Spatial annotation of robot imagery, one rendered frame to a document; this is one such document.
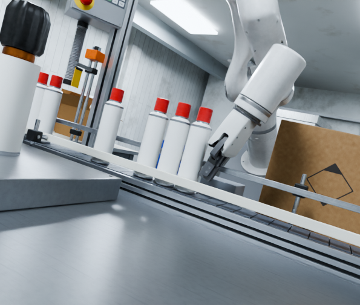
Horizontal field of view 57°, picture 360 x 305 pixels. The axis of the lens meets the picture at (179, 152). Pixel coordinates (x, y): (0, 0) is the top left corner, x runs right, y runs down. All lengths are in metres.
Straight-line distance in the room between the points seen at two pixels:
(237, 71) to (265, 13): 0.37
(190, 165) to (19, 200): 0.38
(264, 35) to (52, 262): 0.64
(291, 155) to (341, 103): 8.01
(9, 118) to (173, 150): 0.35
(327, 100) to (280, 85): 8.26
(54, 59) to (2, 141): 5.60
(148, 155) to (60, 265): 0.47
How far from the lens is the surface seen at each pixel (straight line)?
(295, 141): 0.92
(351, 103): 8.87
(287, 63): 0.74
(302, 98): 9.15
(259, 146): 1.30
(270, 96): 0.73
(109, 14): 1.14
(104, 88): 1.12
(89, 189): 0.68
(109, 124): 0.90
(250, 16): 0.80
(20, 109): 0.73
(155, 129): 0.82
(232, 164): 1.43
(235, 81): 1.14
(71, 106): 2.81
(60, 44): 6.35
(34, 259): 0.42
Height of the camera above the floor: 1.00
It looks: 2 degrees down
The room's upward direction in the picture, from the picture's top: 15 degrees clockwise
